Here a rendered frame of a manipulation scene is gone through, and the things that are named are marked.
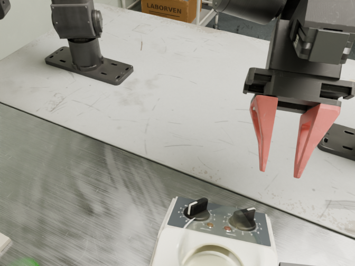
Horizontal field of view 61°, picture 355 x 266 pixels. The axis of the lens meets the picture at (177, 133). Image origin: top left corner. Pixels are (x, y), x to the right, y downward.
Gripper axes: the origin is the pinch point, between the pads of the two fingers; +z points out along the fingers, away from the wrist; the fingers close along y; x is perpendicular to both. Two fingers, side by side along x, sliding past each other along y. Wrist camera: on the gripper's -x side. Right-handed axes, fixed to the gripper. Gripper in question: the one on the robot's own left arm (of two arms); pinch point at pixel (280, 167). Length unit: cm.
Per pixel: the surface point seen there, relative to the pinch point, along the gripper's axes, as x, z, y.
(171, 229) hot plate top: -1.0, 8.6, -9.9
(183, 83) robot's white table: 30.0, -14.4, -16.4
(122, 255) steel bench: 5.5, 14.7, -16.2
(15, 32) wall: 112, -47, -124
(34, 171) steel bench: 11.6, 7.7, -34.2
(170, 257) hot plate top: -2.8, 10.7, -9.4
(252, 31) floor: 236, -119, 4
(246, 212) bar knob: 4.2, 5.9, -2.1
